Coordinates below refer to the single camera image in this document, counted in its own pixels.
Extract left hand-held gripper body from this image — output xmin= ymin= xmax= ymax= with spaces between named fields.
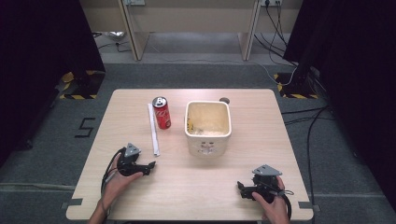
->
xmin=117 ymin=142 xmax=149 ymax=177

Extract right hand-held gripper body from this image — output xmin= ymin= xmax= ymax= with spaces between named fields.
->
xmin=247 ymin=164 xmax=283 ymax=203

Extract white plastic straw wrapper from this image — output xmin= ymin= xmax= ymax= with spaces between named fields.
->
xmin=147 ymin=103 xmax=162 ymax=158

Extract red soda can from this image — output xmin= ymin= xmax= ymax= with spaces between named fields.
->
xmin=151 ymin=96 xmax=172 ymax=131

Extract cream square bin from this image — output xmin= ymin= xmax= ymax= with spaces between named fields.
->
xmin=184 ymin=100 xmax=233 ymax=158

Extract person's left hand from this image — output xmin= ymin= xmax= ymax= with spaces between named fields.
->
xmin=100 ymin=153 xmax=145 ymax=209

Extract person's right hand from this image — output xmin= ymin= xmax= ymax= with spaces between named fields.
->
xmin=251 ymin=175 xmax=291 ymax=219

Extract grey tape strip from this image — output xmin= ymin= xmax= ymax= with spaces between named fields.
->
xmin=298 ymin=201 xmax=321 ymax=213
xmin=61 ymin=198 xmax=84 ymax=210

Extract stand base with hazard tape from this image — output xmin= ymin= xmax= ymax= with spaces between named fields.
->
xmin=274 ymin=72 xmax=320 ymax=100
xmin=59 ymin=70 xmax=106 ymax=101

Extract crumpled silver foil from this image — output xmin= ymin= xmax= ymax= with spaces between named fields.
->
xmin=105 ymin=31 xmax=126 ymax=41

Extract black curtain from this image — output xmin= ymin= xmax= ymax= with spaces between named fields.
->
xmin=0 ymin=0 xmax=106 ymax=167
xmin=283 ymin=0 xmax=396 ymax=213

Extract left hand-held gripper cable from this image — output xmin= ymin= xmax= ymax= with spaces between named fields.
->
xmin=100 ymin=147 xmax=127 ymax=200

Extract hand-held gripper cable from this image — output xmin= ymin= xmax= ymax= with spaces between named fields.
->
xmin=100 ymin=147 xmax=127 ymax=200
xmin=274 ymin=186 xmax=295 ymax=220

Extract right hand-held gripper cable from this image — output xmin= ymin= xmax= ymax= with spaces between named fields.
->
xmin=274 ymin=186 xmax=295 ymax=220

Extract long black floor cable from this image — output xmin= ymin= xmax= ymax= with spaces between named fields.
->
xmin=305 ymin=106 xmax=329 ymax=224

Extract black floor cable pair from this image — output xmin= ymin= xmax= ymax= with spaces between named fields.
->
xmin=280 ymin=105 xmax=336 ymax=126

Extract thin black floor cable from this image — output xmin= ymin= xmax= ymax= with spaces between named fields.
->
xmin=92 ymin=32 xmax=133 ymax=53

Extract black cables from outlet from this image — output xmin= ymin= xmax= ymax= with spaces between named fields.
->
xmin=253 ymin=3 xmax=298 ymax=67

